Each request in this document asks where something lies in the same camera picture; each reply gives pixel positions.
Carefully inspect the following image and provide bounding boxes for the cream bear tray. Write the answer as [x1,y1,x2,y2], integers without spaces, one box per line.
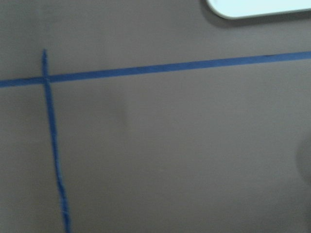
[206,0,311,20]

